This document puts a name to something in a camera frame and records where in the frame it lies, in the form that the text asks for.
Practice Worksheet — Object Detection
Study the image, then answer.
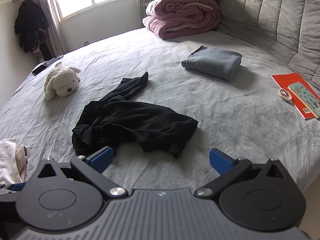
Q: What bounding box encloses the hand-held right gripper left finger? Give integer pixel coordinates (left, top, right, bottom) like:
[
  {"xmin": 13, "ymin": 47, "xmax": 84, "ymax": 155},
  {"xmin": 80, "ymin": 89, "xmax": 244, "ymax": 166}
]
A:
[{"xmin": 32, "ymin": 147, "xmax": 129, "ymax": 201}]

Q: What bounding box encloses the black phone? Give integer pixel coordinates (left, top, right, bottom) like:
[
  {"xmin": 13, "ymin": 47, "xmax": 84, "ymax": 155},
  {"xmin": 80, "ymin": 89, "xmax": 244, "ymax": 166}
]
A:
[{"xmin": 32, "ymin": 64, "xmax": 48, "ymax": 75}]

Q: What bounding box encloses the red book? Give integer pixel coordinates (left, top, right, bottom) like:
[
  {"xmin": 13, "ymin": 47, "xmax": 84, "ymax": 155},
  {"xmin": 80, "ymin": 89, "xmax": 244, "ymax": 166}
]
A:
[{"xmin": 271, "ymin": 72, "xmax": 320, "ymax": 120}]

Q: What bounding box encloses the beige cloth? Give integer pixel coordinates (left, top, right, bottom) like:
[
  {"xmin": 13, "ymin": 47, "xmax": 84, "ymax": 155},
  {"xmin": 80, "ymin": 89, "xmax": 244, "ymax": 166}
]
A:
[{"xmin": 15, "ymin": 144, "xmax": 28, "ymax": 183}]

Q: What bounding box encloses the white plush dog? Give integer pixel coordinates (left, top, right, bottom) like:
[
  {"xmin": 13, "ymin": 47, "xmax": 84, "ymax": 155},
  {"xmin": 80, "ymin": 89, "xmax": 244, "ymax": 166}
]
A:
[{"xmin": 44, "ymin": 62, "xmax": 82, "ymax": 101}]

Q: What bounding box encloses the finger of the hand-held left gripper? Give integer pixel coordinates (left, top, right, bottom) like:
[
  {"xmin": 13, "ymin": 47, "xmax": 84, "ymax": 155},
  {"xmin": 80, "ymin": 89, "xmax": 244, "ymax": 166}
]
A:
[{"xmin": 0, "ymin": 182, "xmax": 27, "ymax": 195}]

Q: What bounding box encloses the white cloth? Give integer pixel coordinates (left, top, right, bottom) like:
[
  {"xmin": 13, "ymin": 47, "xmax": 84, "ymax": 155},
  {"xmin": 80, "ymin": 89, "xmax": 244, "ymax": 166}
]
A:
[{"xmin": 0, "ymin": 138, "xmax": 23, "ymax": 185}]

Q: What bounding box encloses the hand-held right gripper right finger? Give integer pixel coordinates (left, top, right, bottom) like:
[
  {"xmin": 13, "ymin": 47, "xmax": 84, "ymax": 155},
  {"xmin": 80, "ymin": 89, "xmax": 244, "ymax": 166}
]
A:
[{"xmin": 194, "ymin": 148, "xmax": 288, "ymax": 201}]

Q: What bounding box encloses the grey quilted headboard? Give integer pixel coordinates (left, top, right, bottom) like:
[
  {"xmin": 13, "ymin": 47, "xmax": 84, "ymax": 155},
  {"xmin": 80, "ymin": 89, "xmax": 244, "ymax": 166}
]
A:
[{"xmin": 209, "ymin": 0, "xmax": 320, "ymax": 90}]

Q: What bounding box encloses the bed with grey sheet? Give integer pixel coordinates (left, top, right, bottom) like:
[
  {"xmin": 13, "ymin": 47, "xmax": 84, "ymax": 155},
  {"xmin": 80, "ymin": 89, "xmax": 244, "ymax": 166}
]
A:
[{"xmin": 0, "ymin": 25, "xmax": 320, "ymax": 193}]

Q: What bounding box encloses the black garment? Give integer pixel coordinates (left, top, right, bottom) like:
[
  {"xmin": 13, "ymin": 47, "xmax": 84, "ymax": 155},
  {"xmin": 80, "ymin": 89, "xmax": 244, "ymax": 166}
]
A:
[{"xmin": 72, "ymin": 72, "xmax": 199, "ymax": 159}]

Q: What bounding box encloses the folded grey sweater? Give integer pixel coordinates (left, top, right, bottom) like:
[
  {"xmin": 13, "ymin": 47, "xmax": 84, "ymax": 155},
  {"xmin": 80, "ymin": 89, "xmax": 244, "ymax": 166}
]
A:
[{"xmin": 181, "ymin": 45, "xmax": 242, "ymax": 81}]

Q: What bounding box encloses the beige braided hair tie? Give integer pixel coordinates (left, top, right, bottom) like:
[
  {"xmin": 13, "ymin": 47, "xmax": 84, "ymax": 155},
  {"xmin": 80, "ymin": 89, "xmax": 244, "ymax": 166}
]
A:
[{"xmin": 278, "ymin": 88, "xmax": 293, "ymax": 103}]

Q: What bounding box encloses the small pale green book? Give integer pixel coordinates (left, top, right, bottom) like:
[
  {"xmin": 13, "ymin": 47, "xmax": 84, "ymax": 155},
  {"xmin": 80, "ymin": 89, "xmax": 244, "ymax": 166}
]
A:
[{"xmin": 287, "ymin": 81, "xmax": 320, "ymax": 119}]

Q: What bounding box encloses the hanging dark jacket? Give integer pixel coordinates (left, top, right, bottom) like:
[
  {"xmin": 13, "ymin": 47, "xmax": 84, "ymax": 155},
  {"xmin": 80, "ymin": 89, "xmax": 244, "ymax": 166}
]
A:
[{"xmin": 14, "ymin": 0, "xmax": 49, "ymax": 54}]

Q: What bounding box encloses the folded pink quilt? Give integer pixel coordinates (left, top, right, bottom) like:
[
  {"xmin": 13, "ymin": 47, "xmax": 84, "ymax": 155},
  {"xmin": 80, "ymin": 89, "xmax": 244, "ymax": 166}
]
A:
[{"xmin": 142, "ymin": 0, "xmax": 222, "ymax": 40}]

